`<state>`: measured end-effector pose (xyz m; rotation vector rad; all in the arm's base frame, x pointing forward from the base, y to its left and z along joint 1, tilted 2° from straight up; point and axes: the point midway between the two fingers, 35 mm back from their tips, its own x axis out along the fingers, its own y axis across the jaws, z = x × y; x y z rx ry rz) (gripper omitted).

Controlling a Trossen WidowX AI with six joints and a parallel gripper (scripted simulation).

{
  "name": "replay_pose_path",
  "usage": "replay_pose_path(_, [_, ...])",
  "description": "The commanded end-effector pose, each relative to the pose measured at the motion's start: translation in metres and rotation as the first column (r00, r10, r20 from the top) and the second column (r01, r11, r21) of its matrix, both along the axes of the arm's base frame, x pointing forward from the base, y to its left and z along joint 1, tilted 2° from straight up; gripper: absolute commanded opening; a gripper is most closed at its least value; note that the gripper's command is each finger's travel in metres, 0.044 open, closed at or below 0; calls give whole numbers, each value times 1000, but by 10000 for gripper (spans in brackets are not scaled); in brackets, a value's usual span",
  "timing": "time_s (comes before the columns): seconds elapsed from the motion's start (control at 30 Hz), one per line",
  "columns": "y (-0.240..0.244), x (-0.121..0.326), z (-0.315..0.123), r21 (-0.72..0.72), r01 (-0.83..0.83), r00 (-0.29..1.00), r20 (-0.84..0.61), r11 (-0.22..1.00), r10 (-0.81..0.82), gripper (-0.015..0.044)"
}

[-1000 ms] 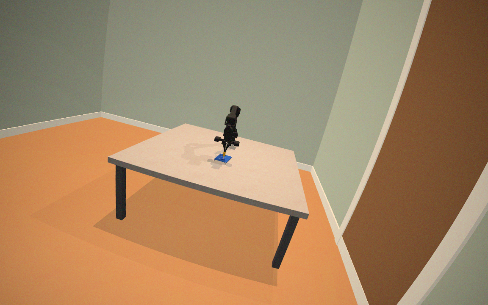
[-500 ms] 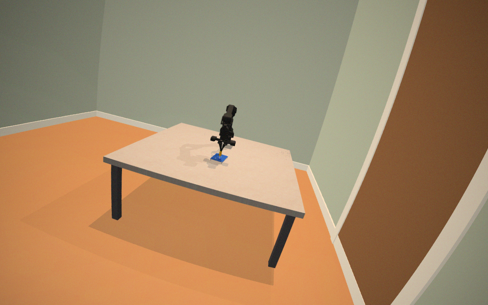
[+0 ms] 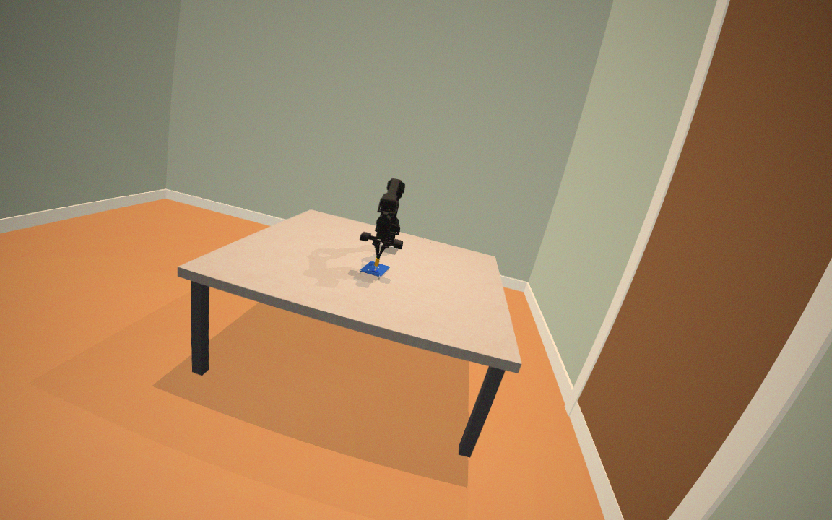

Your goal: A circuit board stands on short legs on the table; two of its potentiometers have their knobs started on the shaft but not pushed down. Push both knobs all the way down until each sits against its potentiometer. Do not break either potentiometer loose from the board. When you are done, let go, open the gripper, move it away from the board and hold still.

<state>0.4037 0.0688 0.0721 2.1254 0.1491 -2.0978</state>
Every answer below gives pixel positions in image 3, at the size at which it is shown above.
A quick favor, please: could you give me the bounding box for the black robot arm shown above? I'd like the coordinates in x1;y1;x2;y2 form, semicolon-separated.
375;178;405;241

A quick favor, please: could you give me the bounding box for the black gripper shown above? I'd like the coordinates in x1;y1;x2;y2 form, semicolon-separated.
360;227;403;259

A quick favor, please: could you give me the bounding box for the blue circuit board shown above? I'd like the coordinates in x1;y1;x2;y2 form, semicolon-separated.
359;257;390;279

